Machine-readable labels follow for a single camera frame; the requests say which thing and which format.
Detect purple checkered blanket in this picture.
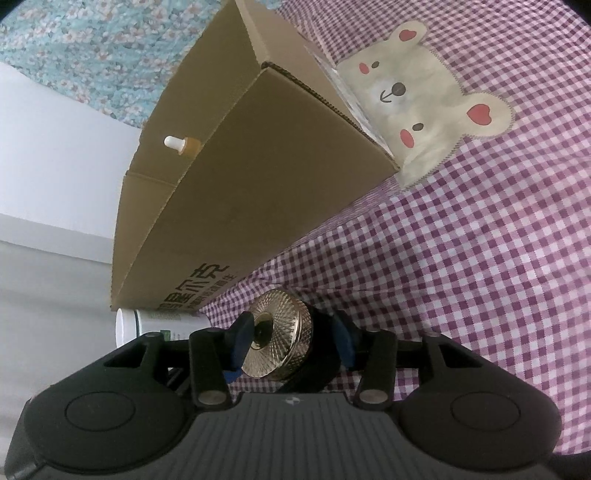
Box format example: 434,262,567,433
203,0,591,462

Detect brown cardboard box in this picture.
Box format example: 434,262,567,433
110,0,403,325

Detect teal floral blanket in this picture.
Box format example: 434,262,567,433
0,0,283,136

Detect white plastic bottle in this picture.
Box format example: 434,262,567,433
114,306,209,348

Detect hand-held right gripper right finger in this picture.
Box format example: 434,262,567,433
332,310,486,409

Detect jar with gold ridged lid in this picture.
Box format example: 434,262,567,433
239,288,341,394

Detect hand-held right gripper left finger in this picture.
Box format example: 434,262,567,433
105,311,256,409

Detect amber dropper bottle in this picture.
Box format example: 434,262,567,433
163,134,202,156

